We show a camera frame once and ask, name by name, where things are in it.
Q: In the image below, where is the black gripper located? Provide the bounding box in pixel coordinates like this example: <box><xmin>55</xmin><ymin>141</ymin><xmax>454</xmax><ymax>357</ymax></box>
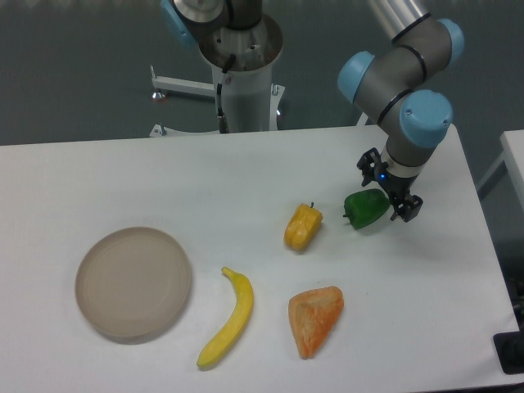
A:
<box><xmin>356</xmin><ymin>147</ymin><xmax>423</xmax><ymax>223</ymax></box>

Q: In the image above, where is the green toy pepper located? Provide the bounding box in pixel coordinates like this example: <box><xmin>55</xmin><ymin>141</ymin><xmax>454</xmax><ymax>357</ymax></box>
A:
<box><xmin>344</xmin><ymin>188</ymin><xmax>390</xmax><ymax>229</ymax></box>

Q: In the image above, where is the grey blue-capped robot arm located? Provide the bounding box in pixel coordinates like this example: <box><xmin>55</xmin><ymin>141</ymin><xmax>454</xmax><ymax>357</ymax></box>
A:
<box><xmin>160</xmin><ymin>1</ymin><xmax>464</xmax><ymax>221</ymax></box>

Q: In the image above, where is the yellow toy pepper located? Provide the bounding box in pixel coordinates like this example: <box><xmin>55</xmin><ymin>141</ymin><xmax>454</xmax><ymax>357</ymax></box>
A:
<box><xmin>283</xmin><ymin>202</ymin><xmax>323</xmax><ymax>251</ymax></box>

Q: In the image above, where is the white side table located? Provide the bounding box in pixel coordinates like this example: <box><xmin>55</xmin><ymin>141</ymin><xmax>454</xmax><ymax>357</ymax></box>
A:
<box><xmin>500</xmin><ymin>129</ymin><xmax>524</xmax><ymax>205</ymax></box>

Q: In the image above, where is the orange toy sandwich slice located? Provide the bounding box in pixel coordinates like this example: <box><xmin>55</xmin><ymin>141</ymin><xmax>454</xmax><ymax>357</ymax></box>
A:
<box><xmin>288</xmin><ymin>286</ymin><xmax>345</xmax><ymax>359</ymax></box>

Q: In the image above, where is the black device at table edge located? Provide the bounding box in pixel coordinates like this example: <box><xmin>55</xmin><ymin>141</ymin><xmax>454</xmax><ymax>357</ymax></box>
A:
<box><xmin>493</xmin><ymin>331</ymin><xmax>523</xmax><ymax>375</ymax></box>

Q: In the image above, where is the yellow toy banana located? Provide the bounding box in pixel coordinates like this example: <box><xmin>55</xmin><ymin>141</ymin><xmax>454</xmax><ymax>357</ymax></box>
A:
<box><xmin>196</xmin><ymin>267</ymin><xmax>255</xmax><ymax>370</ymax></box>

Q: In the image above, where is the beige round plate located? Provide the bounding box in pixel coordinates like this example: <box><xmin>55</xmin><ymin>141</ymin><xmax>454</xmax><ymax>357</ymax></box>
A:
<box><xmin>75</xmin><ymin>227</ymin><xmax>192</xmax><ymax>344</ymax></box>

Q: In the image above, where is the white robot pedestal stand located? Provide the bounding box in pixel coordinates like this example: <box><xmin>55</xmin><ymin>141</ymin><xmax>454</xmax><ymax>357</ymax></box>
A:
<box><xmin>151</xmin><ymin>14</ymin><xmax>285</xmax><ymax>133</ymax></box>

